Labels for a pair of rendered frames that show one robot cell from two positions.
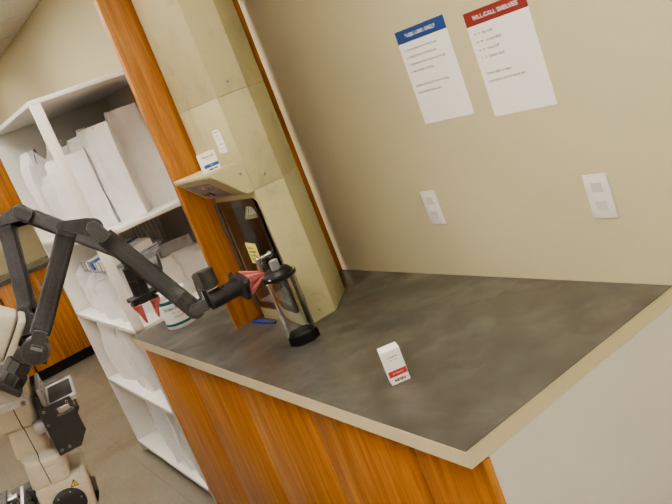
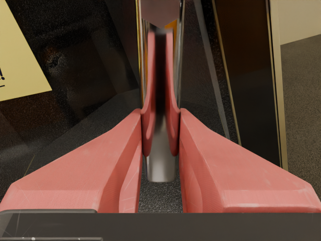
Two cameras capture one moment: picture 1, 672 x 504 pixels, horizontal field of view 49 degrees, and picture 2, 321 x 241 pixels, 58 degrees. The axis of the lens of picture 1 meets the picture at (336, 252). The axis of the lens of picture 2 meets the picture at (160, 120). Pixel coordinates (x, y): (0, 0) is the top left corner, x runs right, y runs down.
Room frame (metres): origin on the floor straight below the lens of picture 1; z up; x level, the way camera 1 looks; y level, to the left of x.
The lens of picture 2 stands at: (2.26, 0.32, 1.22)
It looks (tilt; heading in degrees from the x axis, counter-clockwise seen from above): 35 degrees down; 312
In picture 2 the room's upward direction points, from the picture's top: 21 degrees counter-clockwise
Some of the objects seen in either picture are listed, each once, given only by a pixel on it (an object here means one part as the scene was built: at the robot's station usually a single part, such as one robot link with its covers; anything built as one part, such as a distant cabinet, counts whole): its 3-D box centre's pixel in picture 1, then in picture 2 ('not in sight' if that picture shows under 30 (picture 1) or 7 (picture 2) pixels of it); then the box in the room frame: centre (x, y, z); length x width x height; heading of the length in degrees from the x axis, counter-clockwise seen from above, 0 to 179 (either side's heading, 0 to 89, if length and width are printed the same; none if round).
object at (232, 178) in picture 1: (212, 186); not in sight; (2.41, 0.29, 1.46); 0.32 x 0.12 x 0.10; 30
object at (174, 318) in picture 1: (176, 306); not in sight; (2.94, 0.68, 1.02); 0.13 x 0.13 x 0.15
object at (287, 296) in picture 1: (290, 304); not in sight; (2.19, 0.19, 1.06); 0.11 x 0.11 x 0.21
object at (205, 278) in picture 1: (201, 290); not in sight; (2.24, 0.43, 1.19); 0.12 x 0.09 x 0.11; 106
